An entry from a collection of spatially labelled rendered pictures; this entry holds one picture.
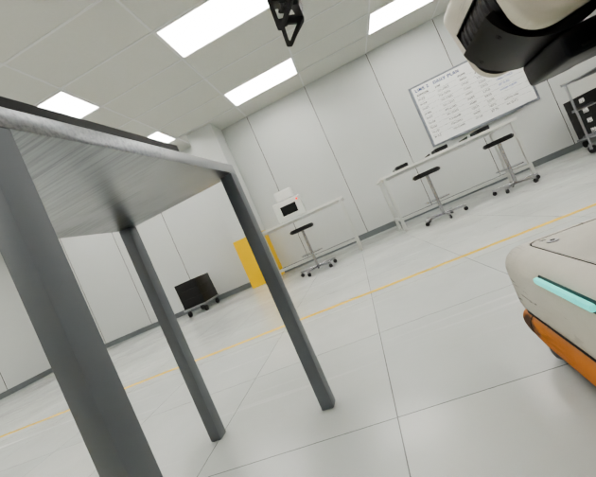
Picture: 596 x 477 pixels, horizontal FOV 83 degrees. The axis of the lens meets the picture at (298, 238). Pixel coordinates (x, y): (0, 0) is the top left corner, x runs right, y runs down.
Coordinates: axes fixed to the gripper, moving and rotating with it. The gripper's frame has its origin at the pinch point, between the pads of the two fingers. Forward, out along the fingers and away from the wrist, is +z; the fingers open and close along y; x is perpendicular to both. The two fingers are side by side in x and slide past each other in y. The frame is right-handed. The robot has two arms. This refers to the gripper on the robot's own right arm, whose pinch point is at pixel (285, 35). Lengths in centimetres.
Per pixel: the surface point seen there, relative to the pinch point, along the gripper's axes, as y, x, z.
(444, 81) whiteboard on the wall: -550, 133, -160
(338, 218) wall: -533, -38, 76
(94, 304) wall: -498, -550, 274
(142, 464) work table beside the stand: 56, -1, 71
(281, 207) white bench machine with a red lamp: -393, -109, 55
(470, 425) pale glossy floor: 14, 45, 87
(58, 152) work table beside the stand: 44, -23, 34
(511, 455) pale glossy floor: 24, 49, 85
